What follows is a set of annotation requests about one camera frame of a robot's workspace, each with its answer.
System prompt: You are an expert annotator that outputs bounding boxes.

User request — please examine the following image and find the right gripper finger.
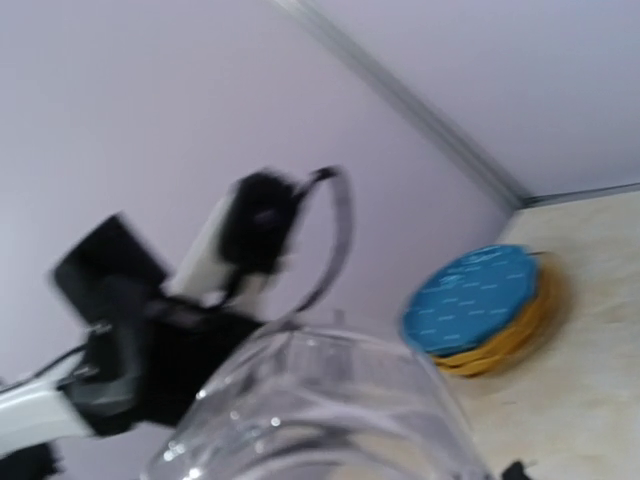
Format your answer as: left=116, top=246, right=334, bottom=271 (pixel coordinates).
left=500, top=461, right=530, bottom=480

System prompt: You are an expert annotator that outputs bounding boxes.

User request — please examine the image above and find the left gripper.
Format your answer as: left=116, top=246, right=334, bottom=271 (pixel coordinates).
left=52, top=215, right=261, bottom=437

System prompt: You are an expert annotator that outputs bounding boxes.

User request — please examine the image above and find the yellow dotted plate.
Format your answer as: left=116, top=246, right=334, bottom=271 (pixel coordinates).
left=466, top=291, right=565, bottom=378
left=431, top=276, right=553, bottom=377

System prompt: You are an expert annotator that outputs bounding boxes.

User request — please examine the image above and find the clear glass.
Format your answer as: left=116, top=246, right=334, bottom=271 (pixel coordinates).
left=142, top=324, right=492, bottom=479

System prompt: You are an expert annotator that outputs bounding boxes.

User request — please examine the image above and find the blue dotted plate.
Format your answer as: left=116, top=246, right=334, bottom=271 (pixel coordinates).
left=400, top=245, right=539, bottom=357

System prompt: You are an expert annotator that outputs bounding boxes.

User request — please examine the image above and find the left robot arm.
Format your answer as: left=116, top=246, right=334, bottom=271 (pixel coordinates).
left=1, top=215, right=258, bottom=479

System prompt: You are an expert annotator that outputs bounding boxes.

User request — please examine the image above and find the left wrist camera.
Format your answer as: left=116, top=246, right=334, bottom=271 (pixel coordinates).
left=165, top=170, right=300, bottom=315

